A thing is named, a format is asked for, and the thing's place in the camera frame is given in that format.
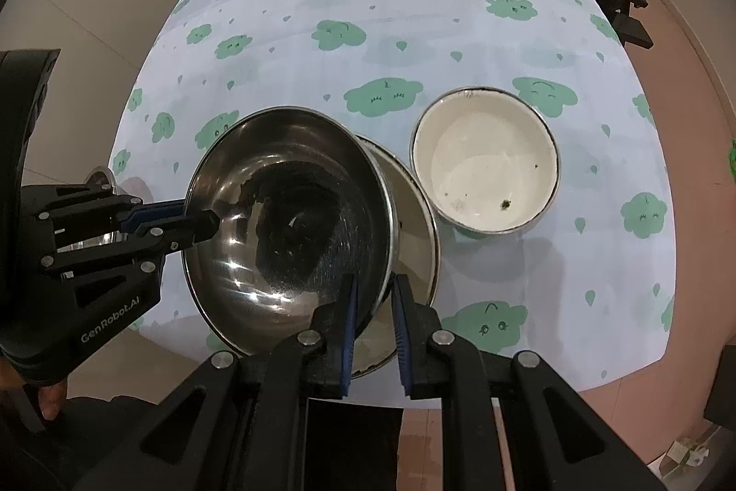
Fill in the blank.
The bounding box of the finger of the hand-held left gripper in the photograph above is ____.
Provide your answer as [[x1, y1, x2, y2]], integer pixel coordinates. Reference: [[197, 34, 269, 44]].
[[43, 211, 220, 290], [20, 183, 188, 250]]

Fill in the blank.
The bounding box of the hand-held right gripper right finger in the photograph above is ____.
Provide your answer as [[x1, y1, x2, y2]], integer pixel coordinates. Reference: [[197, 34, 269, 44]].
[[391, 275, 668, 491]]

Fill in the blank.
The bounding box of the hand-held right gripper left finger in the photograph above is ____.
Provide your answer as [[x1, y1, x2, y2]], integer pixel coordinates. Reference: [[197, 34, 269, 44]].
[[75, 272, 360, 491]]

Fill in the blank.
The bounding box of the small stainless steel bowl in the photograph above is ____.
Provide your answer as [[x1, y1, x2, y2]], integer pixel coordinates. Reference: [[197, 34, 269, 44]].
[[75, 168, 124, 247]]

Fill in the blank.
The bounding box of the large stainless steel bowl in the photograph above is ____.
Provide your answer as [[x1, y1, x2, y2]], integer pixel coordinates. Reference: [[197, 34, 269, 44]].
[[322, 133, 443, 375]]

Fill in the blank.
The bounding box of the medium stainless steel bowl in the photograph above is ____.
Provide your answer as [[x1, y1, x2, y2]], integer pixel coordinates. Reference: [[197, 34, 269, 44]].
[[181, 105, 400, 357]]

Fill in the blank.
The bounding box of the white enamel bowl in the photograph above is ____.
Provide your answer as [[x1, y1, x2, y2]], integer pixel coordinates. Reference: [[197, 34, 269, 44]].
[[409, 87, 561, 236]]

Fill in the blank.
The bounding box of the person's left hand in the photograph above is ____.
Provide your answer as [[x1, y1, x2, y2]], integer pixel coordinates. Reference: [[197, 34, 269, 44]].
[[0, 350, 70, 423]]

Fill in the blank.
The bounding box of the white crumpled paper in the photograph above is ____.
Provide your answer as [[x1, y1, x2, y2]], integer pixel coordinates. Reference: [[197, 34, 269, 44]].
[[667, 430, 717, 469]]

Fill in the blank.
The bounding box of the table with green-patterned cloth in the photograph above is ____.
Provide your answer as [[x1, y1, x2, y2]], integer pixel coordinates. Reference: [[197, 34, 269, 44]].
[[108, 0, 675, 394]]

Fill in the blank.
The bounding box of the dark wooden bench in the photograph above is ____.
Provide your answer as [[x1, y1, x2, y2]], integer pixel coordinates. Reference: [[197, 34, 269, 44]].
[[615, 11, 655, 49]]

